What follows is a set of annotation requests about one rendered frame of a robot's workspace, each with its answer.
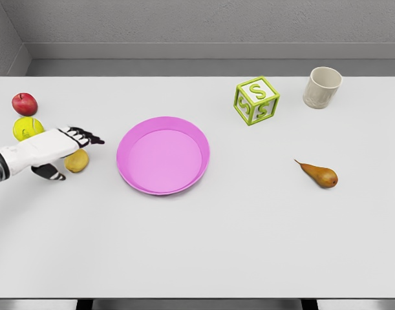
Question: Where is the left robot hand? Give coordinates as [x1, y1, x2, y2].
[23, 126, 105, 182]

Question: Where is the yellow lemon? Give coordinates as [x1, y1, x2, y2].
[63, 148, 89, 174]

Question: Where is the pink plate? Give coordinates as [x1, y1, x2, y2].
[116, 116, 211, 197]

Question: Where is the yellow tennis ball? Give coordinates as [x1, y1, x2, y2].
[12, 117, 45, 142]

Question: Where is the red apple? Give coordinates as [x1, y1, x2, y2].
[12, 92, 39, 117]

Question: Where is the green letter block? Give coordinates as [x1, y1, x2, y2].
[233, 76, 281, 127]

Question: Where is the brown pear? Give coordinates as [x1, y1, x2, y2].
[293, 158, 339, 190]

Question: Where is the cream ribbed cup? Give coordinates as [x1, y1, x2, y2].
[302, 66, 343, 110]

